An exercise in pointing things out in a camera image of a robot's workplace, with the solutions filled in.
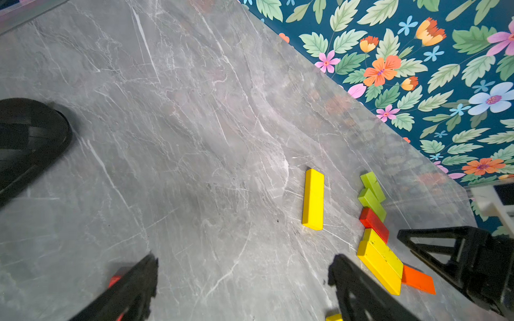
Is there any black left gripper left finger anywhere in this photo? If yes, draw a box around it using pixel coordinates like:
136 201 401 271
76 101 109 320
70 254 159 321

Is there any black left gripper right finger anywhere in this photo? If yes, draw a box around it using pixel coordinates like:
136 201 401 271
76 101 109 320
328 254 418 320

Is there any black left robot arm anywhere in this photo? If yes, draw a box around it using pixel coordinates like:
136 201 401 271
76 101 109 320
1 98 416 320

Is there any orange block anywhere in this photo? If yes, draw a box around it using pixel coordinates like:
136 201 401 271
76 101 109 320
402 265 436 295

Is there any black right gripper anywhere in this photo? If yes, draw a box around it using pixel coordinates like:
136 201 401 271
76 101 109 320
398 226 513 317

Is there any lime green block far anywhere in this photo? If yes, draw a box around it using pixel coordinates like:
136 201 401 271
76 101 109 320
360 172 386 203

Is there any yellow block middle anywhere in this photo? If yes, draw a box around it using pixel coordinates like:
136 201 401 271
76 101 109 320
362 228 404 278

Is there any lime green block near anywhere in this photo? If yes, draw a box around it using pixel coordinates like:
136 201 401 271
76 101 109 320
358 188 387 223

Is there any yellow block left upper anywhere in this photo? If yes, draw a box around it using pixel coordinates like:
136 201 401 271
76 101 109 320
357 241 402 296

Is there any lime green block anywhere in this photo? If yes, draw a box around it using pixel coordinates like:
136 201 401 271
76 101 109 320
358 188 387 223
360 172 386 203

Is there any yellow block of h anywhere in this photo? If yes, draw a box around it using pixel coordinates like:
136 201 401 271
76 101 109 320
302 169 325 231

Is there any yellow block right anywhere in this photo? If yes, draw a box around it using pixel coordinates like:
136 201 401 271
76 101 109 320
325 314 343 321

